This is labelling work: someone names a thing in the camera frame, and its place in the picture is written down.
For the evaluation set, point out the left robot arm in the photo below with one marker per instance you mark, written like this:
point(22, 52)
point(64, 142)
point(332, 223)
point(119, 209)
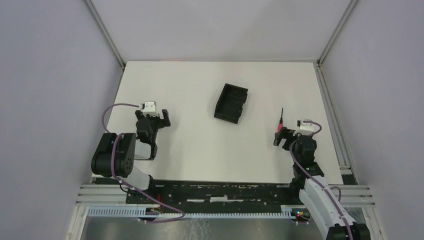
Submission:
point(115, 155)

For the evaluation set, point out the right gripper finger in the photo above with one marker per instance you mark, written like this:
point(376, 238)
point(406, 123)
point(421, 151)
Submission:
point(288, 136)
point(278, 136)

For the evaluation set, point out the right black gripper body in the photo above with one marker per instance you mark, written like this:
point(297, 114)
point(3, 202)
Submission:
point(286, 134)

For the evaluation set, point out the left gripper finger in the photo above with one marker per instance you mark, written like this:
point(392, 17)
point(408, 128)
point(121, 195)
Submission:
point(139, 115)
point(165, 121)

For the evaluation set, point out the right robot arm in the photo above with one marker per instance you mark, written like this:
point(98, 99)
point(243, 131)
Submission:
point(310, 186)

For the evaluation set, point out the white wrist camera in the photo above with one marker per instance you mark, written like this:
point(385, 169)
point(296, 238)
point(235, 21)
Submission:
point(304, 127)
point(149, 109)

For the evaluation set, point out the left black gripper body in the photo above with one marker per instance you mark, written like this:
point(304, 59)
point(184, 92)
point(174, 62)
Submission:
point(154, 120)

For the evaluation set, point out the white slotted cable duct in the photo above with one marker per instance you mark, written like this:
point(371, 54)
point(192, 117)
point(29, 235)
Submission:
point(144, 212)

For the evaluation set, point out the black plastic bin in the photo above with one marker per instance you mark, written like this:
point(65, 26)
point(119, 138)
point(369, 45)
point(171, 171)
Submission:
point(229, 106)

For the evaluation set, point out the right aluminium corner post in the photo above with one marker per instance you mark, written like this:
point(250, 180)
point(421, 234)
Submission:
point(341, 23)

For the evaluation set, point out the aluminium corner post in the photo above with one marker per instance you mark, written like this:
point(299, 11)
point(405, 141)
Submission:
point(341, 23)
point(104, 32)

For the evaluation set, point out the aluminium front rail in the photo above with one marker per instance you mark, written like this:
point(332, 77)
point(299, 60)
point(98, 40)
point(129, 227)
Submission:
point(355, 196)

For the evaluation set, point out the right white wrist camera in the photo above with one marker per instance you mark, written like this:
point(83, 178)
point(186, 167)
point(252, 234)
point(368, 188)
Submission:
point(304, 127)

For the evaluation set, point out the left aluminium corner post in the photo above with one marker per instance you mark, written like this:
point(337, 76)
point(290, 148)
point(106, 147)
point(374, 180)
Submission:
point(104, 32)

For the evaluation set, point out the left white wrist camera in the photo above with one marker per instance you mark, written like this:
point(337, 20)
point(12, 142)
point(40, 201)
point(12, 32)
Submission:
point(149, 109)

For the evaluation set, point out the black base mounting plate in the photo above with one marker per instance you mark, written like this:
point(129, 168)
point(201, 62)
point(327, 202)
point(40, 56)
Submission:
point(208, 197)

